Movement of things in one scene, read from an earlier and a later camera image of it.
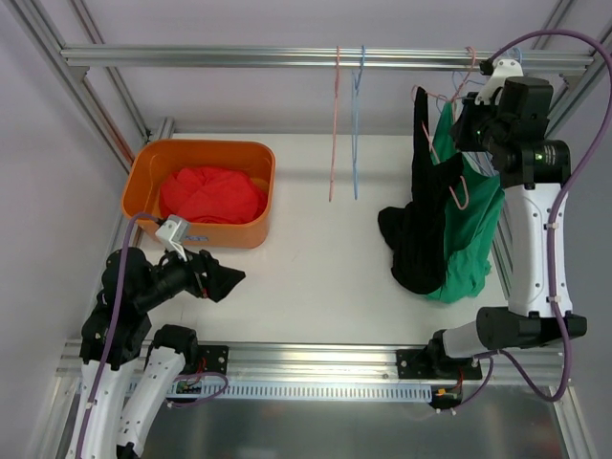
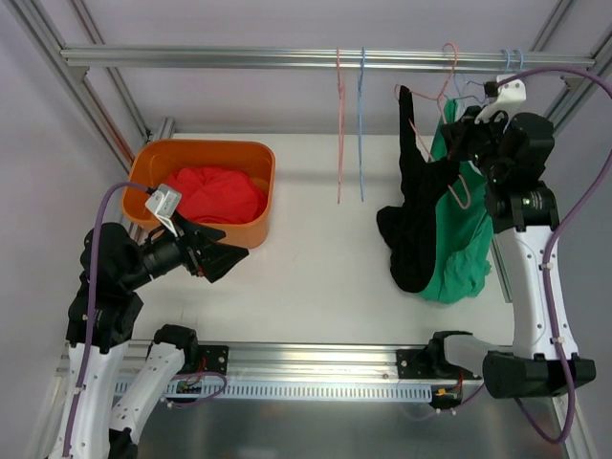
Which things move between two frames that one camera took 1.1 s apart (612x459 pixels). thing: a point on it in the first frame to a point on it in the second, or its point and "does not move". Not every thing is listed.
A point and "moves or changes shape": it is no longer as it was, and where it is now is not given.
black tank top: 416,229 moves or changes shape
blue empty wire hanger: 520,54 does not move
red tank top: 211,195 does not move
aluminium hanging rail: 302,58 does not move
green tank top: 472,222 does not move
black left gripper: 202,273 to 194,253
